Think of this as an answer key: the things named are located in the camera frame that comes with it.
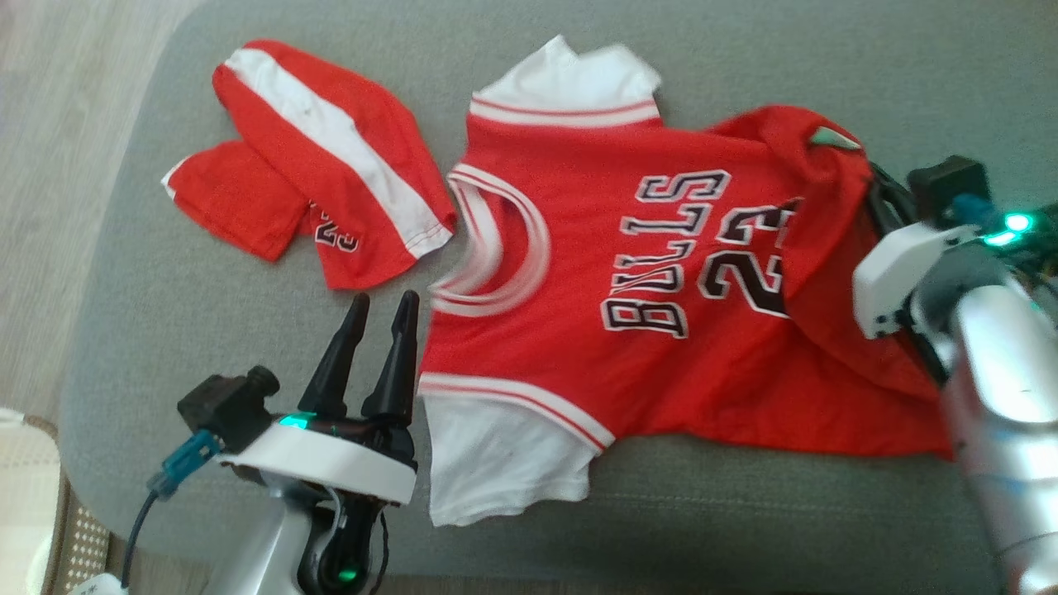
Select red shorts with white stripe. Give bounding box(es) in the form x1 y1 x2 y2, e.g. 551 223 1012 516
162 39 458 291

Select red Bulls jersey white sleeves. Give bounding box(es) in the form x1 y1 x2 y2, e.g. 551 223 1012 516
417 35 956 528

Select left cable with teal connector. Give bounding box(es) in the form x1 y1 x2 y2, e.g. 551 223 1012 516
122 430 222 589

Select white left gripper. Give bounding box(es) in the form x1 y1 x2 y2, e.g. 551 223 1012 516
217 290 421 507

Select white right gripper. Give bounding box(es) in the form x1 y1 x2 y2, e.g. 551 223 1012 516
851 163 980 340

